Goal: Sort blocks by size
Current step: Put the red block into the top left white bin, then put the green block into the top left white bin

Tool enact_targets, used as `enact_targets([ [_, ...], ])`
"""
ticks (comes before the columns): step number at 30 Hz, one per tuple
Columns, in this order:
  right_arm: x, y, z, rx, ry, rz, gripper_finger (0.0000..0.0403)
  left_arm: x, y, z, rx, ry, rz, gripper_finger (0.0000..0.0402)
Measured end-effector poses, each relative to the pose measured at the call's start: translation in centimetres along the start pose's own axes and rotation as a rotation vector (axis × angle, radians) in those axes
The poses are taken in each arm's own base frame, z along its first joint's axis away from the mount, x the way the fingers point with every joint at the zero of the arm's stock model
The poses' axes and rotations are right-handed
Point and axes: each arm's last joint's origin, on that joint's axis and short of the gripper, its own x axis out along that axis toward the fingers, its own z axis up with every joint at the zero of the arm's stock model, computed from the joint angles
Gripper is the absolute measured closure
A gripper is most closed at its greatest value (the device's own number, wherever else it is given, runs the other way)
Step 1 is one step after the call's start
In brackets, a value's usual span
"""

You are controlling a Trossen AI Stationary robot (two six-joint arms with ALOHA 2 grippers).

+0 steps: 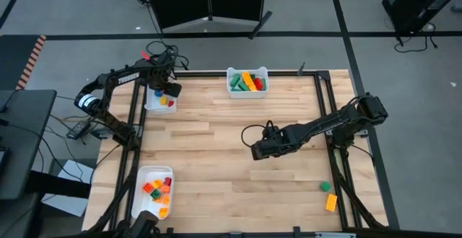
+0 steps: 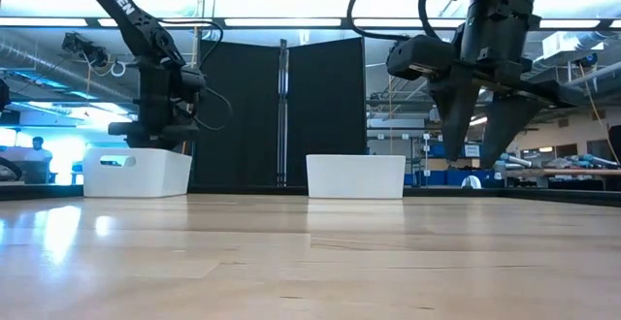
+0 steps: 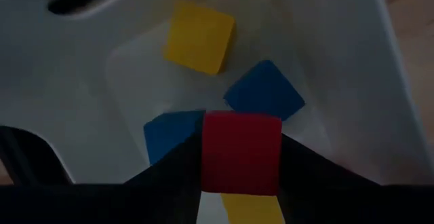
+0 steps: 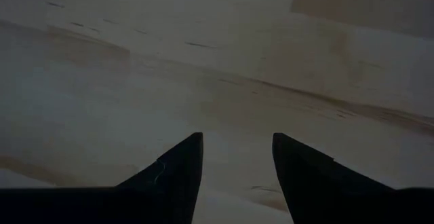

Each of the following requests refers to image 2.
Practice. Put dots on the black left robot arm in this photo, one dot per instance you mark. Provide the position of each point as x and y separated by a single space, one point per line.
131 14

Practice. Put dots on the wooden workbench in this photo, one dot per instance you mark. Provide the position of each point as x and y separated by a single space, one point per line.
558 171

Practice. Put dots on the blue storage bin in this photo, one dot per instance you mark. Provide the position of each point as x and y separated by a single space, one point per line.
473 150
436 177

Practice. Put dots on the white plastic bin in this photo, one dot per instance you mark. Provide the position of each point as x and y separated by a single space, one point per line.
155 174
356 174

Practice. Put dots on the person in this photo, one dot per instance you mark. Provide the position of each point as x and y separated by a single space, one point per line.
38 152

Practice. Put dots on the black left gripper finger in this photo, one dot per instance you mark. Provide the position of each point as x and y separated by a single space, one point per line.
179 138
136 133

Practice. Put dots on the black folding partition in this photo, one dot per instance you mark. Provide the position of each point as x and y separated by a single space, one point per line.
315 116

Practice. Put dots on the black hanging device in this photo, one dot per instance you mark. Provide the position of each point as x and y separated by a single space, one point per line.
85 48

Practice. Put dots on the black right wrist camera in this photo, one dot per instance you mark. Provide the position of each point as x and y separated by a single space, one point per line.
419 58

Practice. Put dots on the silver background robot arm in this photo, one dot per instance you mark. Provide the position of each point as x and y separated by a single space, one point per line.
594 160
516 161

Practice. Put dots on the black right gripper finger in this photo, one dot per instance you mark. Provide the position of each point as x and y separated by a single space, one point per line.
456 111
507 131

